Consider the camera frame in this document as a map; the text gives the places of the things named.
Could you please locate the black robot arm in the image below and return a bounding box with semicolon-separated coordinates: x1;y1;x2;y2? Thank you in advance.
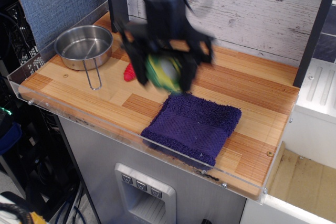
115;0;213;92

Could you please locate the silver toy fridge cabinet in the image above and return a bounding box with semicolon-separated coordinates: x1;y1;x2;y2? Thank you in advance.
59;118;246;223

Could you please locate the green yellow toy pepper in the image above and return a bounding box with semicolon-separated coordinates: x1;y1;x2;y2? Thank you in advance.
145;55;182;93

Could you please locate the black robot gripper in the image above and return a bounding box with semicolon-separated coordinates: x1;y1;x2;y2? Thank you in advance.
115;0;213;92

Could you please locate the dark vertical post right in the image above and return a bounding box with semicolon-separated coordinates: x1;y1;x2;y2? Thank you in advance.
292;0;333;88

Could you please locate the red ribbed toy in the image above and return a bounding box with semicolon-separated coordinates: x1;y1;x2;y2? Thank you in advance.
123;63;136;82

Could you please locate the purple towel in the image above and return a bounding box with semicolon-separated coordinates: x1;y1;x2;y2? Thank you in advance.
141;93;242;166

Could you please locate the silver metal pan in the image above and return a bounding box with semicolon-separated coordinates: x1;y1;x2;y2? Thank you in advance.
54;25;113;90

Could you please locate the white toy sink unit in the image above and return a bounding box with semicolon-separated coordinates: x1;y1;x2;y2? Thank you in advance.
241;59;335;223

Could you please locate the clear acrylic table guard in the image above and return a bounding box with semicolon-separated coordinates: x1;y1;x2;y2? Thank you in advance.
7;0;297;205

